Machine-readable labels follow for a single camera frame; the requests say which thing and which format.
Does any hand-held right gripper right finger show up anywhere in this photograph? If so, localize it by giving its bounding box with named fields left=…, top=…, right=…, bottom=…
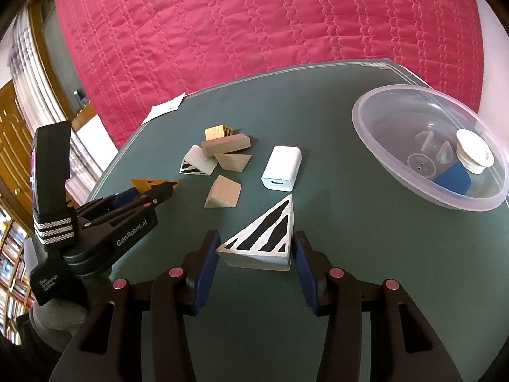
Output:
left=292, top=230, right=464, bottom=382

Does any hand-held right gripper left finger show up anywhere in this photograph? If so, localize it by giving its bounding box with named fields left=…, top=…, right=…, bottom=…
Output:
left=50, top=229, right=222, bottom=382

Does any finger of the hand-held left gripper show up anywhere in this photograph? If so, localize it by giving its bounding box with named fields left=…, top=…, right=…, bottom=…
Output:
left=80, top=188, right=140, bottom=211
left=77, top=183, right=179, bottom=233

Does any yellow striped triangular block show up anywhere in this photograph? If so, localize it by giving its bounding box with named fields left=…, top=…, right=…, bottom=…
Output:
left=130, top=178, right=180, bottom=194

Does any small zebra-striped triangular block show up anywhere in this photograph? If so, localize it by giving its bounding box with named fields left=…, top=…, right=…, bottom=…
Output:
left=180, top=144, right=217, bottom=176

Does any large zebra-striped triangular block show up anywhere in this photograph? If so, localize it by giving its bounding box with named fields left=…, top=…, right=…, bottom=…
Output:
left=215, top=194, right=295, bottom=272

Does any wooden wedge block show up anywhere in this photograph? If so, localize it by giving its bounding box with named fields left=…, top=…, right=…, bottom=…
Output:
left=204, top=175, right=242, bottom=209

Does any wooden triangular prism block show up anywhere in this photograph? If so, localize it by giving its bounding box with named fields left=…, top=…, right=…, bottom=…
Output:
left=214, top=152, right=253, bottom=173

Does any white charger adapter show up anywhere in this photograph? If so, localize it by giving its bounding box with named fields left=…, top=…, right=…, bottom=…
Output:
left=261, top=143, right=303, bottom=192

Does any clear plastic bowl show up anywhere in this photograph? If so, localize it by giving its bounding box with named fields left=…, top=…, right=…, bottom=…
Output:
left=352, top=84, right=509, bottom=211

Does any person's left hand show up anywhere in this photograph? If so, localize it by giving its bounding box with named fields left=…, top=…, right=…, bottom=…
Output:
left=22, top=239, right=112, bottom=345

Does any wooden door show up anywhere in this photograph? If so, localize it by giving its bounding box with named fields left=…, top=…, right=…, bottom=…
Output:
left=0, top=80, right=40, bottom=208

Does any white bedside cabinet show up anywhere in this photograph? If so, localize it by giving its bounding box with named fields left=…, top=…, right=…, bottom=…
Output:
left=72, top=105, right=120, bottom=192

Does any wooden rectangular block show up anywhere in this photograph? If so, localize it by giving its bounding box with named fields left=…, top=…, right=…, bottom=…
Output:
left=201, top=133, right=252, bottom=157

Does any tiger-striped wooden cube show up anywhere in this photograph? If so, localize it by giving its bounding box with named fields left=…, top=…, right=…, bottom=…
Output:
left=204, top=124, right=236, bottom=141

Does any bookshelf with books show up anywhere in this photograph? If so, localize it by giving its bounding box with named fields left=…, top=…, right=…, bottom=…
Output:
left=0, top=195, right=36, bottom=343

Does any white paper card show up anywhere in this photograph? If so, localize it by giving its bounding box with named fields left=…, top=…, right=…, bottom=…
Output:
left=142, top=95, right=185, bottom=124

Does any white curtain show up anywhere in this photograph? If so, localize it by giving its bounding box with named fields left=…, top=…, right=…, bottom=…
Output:
left=7, top=6, right=70, bottom=128

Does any blue block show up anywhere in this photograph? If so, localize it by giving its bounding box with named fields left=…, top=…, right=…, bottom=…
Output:
left=433, top=163, right=473, bottom=196

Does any red quilted blanket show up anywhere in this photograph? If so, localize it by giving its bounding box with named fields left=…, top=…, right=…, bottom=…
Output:
left=52, top=0, right=488, bottom=150

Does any white round lid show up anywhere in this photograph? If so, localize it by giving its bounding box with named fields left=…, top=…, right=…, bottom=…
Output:
left=455, top=129, right=495, bottom=173

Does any wooden window frame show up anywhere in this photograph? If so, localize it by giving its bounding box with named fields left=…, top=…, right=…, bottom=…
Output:
left=26, top=0, right=80, bottom=122

